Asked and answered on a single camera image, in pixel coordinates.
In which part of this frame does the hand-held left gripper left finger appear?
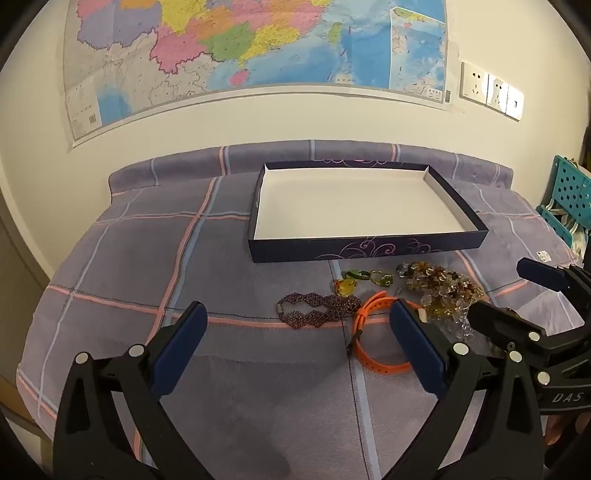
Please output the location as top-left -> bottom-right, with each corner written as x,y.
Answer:
52,301 -> 208,480

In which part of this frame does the colourful wall map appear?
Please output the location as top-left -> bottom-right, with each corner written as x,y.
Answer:
62,0 -> 451,148

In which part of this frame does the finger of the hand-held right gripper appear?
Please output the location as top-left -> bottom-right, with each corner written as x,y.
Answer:
466,301 -> 591,366
516,257 -> 591,296

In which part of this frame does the white wall socket panel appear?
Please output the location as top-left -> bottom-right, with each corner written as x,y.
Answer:
487,73 -> 509,112
460,61 -> 491,104
505,84 -> 526,121

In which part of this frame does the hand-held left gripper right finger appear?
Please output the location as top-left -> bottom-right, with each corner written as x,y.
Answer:
387,298 -> 546,480

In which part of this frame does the orange smart watch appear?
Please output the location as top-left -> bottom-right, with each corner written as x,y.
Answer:
346,291 -> 413,374

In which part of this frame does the dark red beaded bracelet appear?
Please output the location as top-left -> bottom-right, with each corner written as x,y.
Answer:
276,292 -> 362,330

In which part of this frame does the person's right hand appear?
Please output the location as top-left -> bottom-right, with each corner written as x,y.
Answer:
544,411 -> 591,446

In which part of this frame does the green and yellow stone bracelet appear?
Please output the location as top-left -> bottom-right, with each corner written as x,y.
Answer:
335,269 -> 395,297

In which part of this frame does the dark purple cardboard box tray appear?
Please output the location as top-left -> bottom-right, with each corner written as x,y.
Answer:
248,159 -> 490,264

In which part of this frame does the teal plastic basket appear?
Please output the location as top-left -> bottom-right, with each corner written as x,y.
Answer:
536,154 -> 591,252

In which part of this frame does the purple plaid bed sheet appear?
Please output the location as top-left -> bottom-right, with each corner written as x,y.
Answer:
16,141 -> 583,480

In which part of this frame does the mixed brown stone bead bracelet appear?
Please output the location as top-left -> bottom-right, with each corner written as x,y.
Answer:
396,261 -> 483,298

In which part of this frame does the clear crystal bead bracelet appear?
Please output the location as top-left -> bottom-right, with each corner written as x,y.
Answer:
444,318 -> 476,340

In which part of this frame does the yellow chip bead bracelet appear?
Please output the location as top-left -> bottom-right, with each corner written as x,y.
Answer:
421,293 -> 472,320

